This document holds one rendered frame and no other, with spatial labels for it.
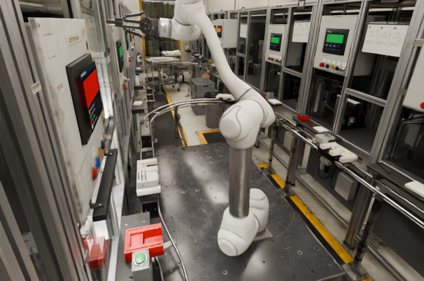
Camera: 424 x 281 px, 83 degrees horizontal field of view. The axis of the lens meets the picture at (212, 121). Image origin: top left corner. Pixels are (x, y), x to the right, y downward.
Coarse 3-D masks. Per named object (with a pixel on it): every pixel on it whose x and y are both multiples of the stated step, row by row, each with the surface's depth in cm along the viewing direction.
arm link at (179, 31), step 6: (174, 18) 116; (174, 24) 117; (180, 24) 115; (174, 30) 118; (180, 30) 117; (186, 30) 118; (192, 30) 120; (198, 30) 122; (174, 36) 120; (180, 36) 120; (186, 36) 121; (192, 36) 122; (198, 36) 124
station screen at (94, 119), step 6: (90, 66) 69; (84, 72) 61; (90, 72) 68; (96, 72) 76; (84, 78) 61; (84, 90) 59; (96, 96) 73; (96, 102) 72; (90, 108) 64; (96, 108) 71; (102, 108) 81; (90, 114) 64; (96, 114) 71; (90, 120) 63; (96, 120) 70; (90, 126) 62
